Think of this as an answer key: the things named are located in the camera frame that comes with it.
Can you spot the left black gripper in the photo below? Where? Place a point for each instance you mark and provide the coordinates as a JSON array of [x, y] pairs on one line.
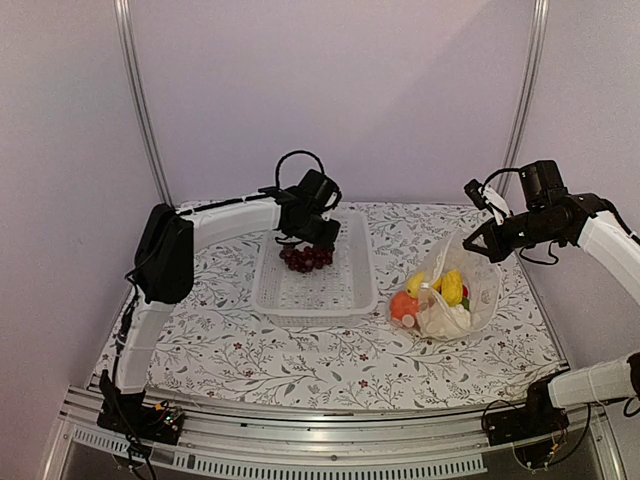
[[328, 240]]

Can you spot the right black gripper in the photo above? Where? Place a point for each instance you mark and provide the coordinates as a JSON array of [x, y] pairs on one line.
[[496, 248]]

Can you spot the dark red grape bunch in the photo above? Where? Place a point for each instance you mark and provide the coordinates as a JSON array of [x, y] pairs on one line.
[[307, 259]]

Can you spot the yellow squash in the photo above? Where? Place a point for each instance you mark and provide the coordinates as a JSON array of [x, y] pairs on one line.
[[418, 281], [452, 288]]

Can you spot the clear zip top bag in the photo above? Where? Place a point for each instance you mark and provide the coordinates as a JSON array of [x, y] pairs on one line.
[[482, 278]]

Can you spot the white plastic mesh basket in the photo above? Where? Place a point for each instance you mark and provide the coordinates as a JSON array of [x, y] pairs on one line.
[[338, 290]]

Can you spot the white cauliflower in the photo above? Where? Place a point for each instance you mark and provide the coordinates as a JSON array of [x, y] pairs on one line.
[[444, 322]]

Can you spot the orange mini pumpkin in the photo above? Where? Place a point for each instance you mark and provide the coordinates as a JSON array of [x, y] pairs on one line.
[[403, 305]]

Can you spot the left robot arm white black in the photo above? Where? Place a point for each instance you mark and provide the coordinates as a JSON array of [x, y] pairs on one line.
[[164, 264]]

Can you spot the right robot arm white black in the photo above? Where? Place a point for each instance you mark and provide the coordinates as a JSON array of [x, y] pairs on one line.
[[585, 267]]

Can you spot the floral patterned table mat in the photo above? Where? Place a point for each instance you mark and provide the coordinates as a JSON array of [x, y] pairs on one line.
[[216, 344]]

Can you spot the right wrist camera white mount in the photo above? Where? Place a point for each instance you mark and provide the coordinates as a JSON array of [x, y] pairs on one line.
[[484, 197]]

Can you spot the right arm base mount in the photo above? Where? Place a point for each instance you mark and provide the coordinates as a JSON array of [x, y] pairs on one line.
[[505, 423]]

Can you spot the right aluminium frame post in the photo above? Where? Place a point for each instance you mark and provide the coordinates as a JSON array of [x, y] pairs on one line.
[[531, 69]]

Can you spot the aluminium frame post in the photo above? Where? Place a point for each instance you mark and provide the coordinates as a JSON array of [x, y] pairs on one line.
[[125, 28], [531, 69]]

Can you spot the aluminium front rail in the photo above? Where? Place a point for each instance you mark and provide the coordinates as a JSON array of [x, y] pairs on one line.
[[233, 440]]

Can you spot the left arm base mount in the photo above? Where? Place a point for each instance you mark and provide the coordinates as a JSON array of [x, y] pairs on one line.
[[127, 414]]

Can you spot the left aluminium frame post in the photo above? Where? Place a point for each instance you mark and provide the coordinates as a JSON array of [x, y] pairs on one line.
[[125, 28]]

